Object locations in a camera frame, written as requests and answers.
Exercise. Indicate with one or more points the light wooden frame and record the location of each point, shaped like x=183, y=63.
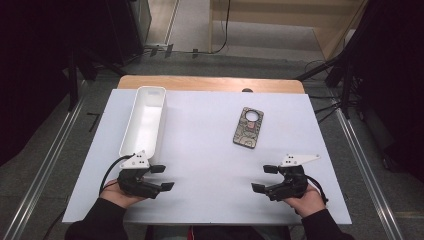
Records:
x=326, y=33

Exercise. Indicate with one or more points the patterned phone case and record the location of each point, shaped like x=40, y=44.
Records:
x=248, y=133

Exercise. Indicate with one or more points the person's right hand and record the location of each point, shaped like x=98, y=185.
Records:
x=308, y=204

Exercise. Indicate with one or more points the person's left hand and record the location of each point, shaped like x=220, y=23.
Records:
x=115, y=196

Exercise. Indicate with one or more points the white plastic bin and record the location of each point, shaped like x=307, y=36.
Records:
x=143, y=123

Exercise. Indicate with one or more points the wooden table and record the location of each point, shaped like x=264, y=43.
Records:
x=206, y=83

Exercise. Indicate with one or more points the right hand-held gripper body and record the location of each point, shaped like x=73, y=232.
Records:
x=293, y=183

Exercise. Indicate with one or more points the dark round table grommet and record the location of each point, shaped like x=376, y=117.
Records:
x=247, y=90

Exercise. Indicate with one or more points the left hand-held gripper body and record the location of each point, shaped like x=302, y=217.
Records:
x=133, y=185

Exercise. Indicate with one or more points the black stand legs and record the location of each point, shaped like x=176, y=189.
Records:
x=346, y=90
x=72, y=86

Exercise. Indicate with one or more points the metal floor rail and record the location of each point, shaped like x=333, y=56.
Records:
x=43, y=163
x=370, y=180

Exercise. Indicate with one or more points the black curtain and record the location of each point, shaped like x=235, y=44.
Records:
x=33, y=66
x=393, y=83

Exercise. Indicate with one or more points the dark cabinet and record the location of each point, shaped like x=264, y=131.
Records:
x=130, y=30

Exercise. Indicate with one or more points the white board sheet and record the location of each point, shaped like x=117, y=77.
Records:
x=206, y=150

